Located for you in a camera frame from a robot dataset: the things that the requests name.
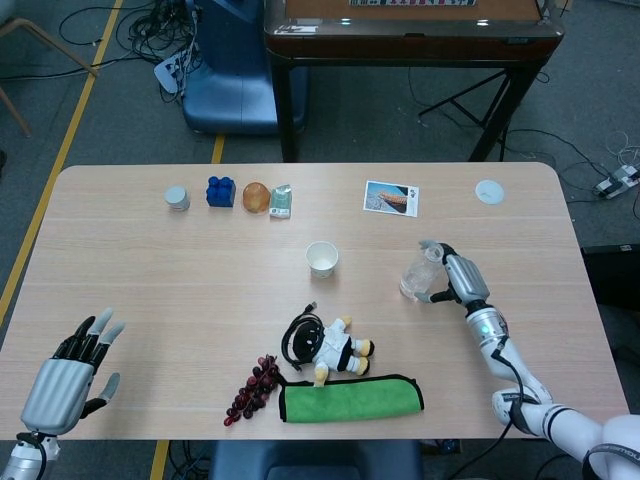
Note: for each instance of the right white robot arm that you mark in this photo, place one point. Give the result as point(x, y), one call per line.
point(565, 425)

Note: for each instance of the orange translucent dome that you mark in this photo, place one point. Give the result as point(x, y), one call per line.
point(256, 198)

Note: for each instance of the white paper cup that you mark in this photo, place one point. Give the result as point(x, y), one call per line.
point(322, 260)

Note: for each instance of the white round grommet cover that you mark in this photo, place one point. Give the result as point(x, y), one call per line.
point(489, 192)

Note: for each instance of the clear plastic bottle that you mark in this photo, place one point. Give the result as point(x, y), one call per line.
point(417, 277)

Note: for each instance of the row of mahjong tiles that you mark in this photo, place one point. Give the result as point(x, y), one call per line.
point(410, 2)

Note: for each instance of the small white jar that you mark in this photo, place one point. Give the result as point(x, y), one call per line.
point(177, 198)

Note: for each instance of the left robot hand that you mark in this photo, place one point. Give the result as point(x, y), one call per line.
point(57, 395)

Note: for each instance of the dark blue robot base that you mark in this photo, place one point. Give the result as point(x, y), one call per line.
point(315, 460)

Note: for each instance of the photo postcard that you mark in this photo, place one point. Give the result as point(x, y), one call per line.
point(390, 198)

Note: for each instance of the small green white packet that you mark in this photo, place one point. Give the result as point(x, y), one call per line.
point(281, 202)

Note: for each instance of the blue toy building block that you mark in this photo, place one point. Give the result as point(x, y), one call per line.
point(220, 192)

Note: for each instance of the white chair wooden legs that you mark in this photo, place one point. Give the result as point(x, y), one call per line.
point(45, 37)

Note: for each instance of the black tripod stand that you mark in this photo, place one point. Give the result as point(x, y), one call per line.
point(462, 107)

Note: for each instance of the dark red plastic grapes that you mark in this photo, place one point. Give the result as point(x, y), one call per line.
point(255, 387)

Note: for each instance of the black box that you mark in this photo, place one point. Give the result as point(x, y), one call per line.
point(612, 275)

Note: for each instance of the white floor power strip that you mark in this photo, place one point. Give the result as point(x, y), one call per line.
point(617, 181)

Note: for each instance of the blue machine base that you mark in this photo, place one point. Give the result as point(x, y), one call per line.
point(225, 90)

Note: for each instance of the green microfiber cloth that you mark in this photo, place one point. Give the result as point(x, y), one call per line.
point(350, 400)

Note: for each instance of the brown mahjong table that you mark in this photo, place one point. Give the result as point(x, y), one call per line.
point(415, 45)

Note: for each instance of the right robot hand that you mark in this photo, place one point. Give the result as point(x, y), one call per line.
point(467, 280)

